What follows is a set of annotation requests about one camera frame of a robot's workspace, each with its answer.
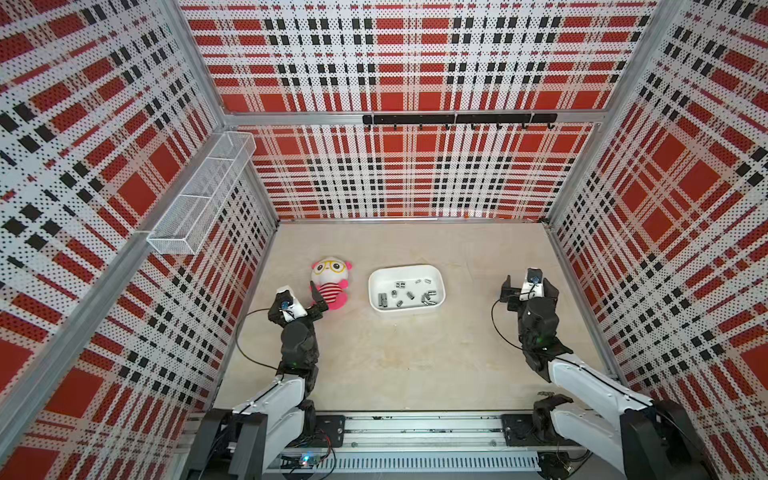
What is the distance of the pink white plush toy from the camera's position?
0.95 m

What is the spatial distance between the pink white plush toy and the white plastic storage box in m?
Result: 0.10

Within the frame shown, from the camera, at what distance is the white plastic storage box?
0.98m
